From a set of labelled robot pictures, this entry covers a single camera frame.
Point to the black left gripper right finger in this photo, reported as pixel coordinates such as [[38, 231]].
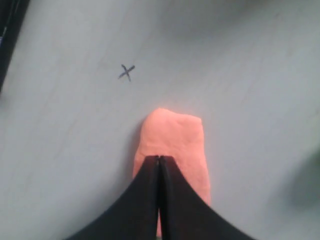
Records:
[[184, 215]]

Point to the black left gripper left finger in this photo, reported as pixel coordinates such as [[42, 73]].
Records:
[[134, 215]]

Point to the orange putty blob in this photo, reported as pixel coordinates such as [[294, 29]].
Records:
[[180, 136]]

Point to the black and white marker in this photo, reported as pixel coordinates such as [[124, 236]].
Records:
[[12, 14]]

